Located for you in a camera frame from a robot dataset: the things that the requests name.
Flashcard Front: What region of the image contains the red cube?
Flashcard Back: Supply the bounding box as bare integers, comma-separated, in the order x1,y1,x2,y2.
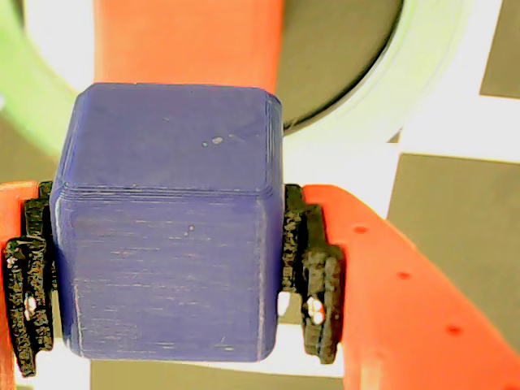
93,0,284,94

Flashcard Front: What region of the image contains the blue cube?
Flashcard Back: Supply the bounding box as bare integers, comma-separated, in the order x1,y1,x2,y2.
49,82,284,362

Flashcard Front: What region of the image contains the green flat ring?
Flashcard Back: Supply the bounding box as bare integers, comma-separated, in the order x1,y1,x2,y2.
0,0,476,162

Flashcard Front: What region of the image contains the black white marker checkerboard mat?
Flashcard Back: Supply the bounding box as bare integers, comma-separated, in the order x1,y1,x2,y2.
0,0,520,390

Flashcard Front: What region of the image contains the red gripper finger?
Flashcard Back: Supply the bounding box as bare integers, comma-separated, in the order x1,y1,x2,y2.
0,180,56,390
282,183,520,390

